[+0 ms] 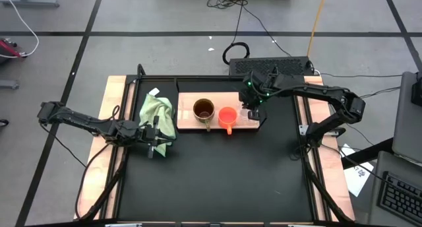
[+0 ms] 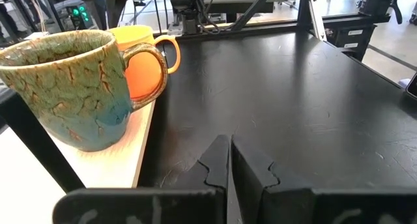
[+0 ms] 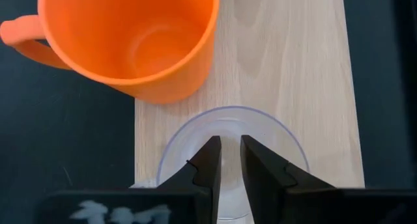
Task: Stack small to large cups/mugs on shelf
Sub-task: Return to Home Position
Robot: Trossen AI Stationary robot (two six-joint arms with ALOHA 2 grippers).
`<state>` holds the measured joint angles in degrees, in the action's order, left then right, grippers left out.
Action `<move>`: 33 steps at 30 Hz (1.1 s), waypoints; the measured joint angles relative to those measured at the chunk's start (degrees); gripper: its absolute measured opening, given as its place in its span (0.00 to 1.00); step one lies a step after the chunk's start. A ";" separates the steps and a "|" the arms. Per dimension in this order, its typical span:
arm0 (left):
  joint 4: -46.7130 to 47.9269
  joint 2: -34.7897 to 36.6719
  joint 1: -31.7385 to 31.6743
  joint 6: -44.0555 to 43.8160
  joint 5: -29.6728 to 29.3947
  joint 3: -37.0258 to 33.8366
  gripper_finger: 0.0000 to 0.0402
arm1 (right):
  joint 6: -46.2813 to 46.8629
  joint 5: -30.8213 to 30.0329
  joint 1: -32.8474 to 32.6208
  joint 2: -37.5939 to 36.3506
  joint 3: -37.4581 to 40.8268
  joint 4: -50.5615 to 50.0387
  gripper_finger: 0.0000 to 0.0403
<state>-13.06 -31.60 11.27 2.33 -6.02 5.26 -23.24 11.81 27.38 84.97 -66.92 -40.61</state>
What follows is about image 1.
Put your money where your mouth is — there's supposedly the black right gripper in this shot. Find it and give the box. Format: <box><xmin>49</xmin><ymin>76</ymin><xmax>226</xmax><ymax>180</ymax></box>
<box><xmin>237</xmin><ymin>71</ymin><xmax>276</xmax><ymax>121</ymax></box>

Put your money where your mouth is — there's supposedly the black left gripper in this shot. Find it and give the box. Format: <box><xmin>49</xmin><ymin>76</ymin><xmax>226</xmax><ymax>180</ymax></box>
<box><xmin>130</xmin><ymin>115</ymin><xmax>177</xmax><ymax>159</ymax></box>

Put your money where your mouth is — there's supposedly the orange plastic mug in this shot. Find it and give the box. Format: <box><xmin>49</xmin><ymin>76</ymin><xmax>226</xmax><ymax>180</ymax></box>
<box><xmin>218</xmin><ymin>106</ymin><xmax>238</xmax><ymax>136</ymax></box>

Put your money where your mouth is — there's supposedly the green-brown ceramic mug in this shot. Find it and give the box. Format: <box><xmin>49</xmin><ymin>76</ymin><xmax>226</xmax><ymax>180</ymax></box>
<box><xmin>192</xmin><ymin>98</ymin><xmax>216</xmax><ymax>133</ymax></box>

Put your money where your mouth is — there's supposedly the light green cloth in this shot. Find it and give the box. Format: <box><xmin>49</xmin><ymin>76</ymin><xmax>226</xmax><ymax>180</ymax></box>
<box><xmin>138</xmin><ymin>87</ymin><xmax>177</xmax><ymax>158</ymax></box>

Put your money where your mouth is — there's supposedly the black computer case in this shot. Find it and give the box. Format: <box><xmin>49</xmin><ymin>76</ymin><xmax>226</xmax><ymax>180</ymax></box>
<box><xmin>228</xmin><ymin>56</ymin><xmax>315</xmax><ymax>77</ymax></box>

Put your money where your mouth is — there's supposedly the white paper sheet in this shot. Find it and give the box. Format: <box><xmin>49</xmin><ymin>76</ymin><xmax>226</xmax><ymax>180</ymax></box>
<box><xmin>339</xmin><ymin>143</ymin><xmax>375</xmax><ymax>198</ymax></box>

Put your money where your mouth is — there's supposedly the gray desk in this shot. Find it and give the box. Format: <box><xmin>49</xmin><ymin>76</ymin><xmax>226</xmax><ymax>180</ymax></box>
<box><xmin>391</xmin><ymin>71</ymin><xmax>422</xmax><ymax>167</ymax></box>
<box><xmin>368</xmin><ymin>150</ymin><xmax>422</xmax><ymax>227</ymax></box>

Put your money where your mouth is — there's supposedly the black box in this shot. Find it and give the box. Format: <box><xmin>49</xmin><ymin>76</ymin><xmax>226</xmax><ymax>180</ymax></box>
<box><xmin>411</xmin><ymin>71</ymin><xmax>422</xmax><ymax>106</ymax></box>

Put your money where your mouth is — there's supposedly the black keyboard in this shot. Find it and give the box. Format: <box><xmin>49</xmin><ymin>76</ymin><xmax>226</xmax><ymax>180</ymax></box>
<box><xmin>377</xmin><ymin>171</ymin><xmax>422</xmax><ymax>226</ymax></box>

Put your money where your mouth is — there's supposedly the red device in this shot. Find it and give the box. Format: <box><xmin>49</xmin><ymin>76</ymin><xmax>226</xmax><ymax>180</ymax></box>
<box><xmin>0</xmin><ymin>37</ymin><xmax>26</xmax><ymax>59</ymax></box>

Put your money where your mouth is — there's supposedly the black aluminium rig frame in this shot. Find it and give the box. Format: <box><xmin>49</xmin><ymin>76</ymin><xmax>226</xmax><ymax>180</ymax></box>
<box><xmin>74</xmin><ymin>63</ymin><xmax>356</xmax><ymax>227</ymax></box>

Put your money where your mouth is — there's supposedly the coiled black cable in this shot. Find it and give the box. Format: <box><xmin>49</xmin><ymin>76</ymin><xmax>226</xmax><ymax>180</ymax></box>
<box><xmin>222</xmin><ymin>42</ymin><xmax>251</xmax><ymax>66</ymax></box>

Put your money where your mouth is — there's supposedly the yellow cable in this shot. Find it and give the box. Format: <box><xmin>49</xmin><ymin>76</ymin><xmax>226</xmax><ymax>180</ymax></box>
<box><xmin>306</xmin><ymin>0</ymin><xmax>329</xmax><ymax>58</ymax></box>

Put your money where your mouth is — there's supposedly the white cable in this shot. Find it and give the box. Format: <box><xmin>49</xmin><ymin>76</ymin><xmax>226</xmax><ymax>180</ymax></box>
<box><xmin>0</xmin><ymin>0</ymin><xmax>40</xmax><ymax>59</ymax></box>

